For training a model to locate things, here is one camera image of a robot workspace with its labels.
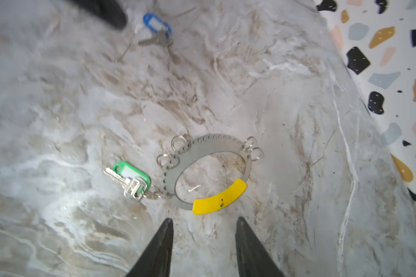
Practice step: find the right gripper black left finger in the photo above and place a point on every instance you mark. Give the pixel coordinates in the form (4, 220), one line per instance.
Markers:
(155, 261)

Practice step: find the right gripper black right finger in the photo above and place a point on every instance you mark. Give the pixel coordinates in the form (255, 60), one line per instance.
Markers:
(253, 259)

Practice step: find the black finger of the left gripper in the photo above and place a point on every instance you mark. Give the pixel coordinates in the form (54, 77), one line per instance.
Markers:
(109, 11)

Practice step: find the blue capped key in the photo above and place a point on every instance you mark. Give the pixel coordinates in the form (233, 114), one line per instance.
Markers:
(162, 33)

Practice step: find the green capped key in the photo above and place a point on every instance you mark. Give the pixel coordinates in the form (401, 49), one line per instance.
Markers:
(135, 183)

